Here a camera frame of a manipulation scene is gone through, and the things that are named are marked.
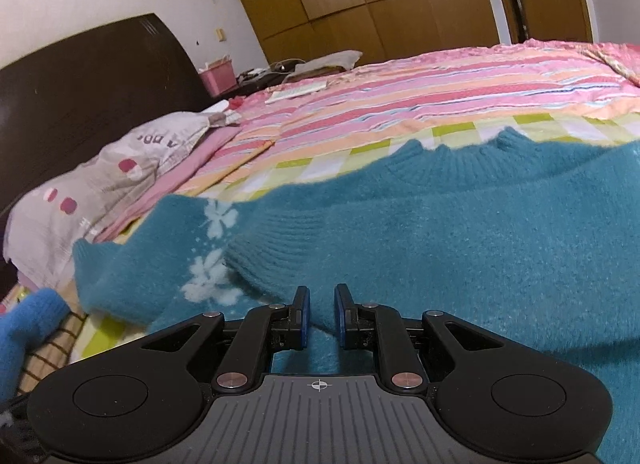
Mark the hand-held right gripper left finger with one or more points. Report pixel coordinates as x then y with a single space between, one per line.
302 320

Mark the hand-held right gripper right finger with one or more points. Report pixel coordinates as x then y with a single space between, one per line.
341 318

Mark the teal knit sweater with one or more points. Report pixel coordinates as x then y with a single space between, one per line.
425 224

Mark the pink folded cloth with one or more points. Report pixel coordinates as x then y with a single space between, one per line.
200 154

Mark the white paper booklet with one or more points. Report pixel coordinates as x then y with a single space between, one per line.
295 92

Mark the dark nightstand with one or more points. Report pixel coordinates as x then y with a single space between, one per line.
245 88

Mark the pink striped bedsheet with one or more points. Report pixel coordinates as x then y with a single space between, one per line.
400 84

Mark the woven bamboo mat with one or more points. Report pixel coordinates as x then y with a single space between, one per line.
55 344

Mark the printed grey pillow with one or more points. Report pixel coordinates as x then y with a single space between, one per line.
100 169

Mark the pink plastic basket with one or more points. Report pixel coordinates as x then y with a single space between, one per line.
217 79

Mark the grey crumpled cloth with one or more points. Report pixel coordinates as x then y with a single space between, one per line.
330 62

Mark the blue fuzzy cloth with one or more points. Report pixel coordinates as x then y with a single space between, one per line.
30 324

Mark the green checkered plastic sheet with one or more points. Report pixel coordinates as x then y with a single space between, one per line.
550 127

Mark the dark wooden headboard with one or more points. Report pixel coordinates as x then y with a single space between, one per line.
75 109

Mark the pink floral quilt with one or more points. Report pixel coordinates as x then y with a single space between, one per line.
620 59

